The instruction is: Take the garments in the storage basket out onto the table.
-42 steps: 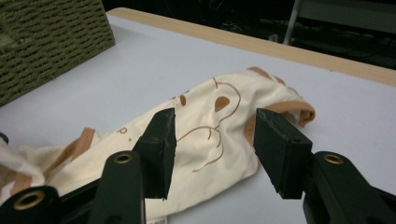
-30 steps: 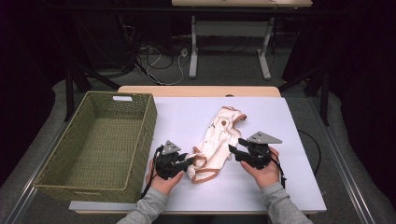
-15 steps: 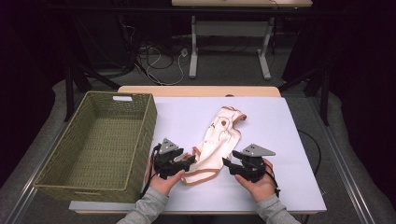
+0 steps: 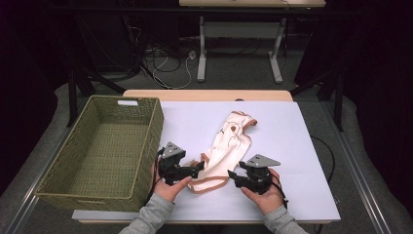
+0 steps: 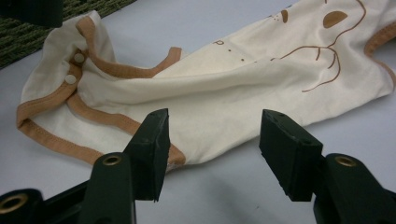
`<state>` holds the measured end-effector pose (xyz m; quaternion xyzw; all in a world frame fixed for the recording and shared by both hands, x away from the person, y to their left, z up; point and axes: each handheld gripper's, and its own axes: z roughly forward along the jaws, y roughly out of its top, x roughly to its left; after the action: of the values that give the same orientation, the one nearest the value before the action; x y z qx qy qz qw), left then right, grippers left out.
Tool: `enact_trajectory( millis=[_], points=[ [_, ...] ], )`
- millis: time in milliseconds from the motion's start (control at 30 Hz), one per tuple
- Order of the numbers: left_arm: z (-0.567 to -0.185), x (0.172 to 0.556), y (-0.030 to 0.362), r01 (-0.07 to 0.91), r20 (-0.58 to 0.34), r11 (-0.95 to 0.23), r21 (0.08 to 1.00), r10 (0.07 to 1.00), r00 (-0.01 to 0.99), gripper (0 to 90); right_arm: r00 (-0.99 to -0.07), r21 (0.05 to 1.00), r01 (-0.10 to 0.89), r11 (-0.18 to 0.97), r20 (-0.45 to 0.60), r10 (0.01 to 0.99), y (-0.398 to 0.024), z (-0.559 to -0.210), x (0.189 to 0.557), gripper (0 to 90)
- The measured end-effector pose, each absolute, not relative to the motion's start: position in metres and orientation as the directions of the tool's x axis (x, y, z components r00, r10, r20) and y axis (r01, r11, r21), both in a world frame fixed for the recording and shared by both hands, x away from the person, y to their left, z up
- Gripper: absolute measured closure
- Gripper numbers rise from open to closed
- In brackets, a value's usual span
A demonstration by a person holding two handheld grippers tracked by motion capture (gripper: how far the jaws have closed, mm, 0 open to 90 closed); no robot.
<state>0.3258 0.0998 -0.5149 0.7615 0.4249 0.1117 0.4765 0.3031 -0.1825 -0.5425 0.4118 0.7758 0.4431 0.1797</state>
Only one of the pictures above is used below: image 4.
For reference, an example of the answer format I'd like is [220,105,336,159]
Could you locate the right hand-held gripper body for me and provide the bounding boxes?
[235,153,282,196]

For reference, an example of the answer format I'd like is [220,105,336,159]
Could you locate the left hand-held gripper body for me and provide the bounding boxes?
[157,141,193,187]

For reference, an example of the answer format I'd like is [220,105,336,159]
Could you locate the cream baby bodysuit brown trim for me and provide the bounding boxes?
[188,110,258,195]

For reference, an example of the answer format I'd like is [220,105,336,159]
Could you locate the green woven basket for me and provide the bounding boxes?
[34,95,165,214]

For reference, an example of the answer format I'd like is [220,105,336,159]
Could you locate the person's left hand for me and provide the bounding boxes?
[150,163,193,203]

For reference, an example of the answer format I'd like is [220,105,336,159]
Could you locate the person's right hand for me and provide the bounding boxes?
[240,168,284,215]

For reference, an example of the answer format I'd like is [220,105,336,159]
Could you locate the white board sheet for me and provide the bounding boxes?
[71,100,341,223]

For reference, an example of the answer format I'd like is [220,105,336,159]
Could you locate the black metal stand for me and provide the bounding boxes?
[66,61,127,128]
[289,66,346,133]

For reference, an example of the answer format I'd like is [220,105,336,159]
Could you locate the desk with white legs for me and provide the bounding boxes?
[178,0,326,85]

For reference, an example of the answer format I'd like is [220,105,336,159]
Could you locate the left hand-held gripper black cable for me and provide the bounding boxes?
[145,147,166,205]

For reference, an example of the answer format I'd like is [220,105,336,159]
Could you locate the hand-held gripper black cable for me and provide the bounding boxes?
[269,170,290,210]
[145,147,166,205]

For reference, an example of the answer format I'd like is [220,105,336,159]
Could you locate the right hand-held gripper black cable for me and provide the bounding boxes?
[269,170,290,210]

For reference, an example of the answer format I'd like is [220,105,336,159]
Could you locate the thin black curved cable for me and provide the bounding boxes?
[310,135,336,184]

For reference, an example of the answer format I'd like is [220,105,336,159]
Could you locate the white floor cable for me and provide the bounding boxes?
[139,48,196,91]

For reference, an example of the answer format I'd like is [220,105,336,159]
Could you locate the aluminium frame rail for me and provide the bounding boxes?
[319,100,394,234]
[4,128,71,234]

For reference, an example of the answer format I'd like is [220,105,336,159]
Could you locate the black floor cable loop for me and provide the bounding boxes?
[151,56,183,74]

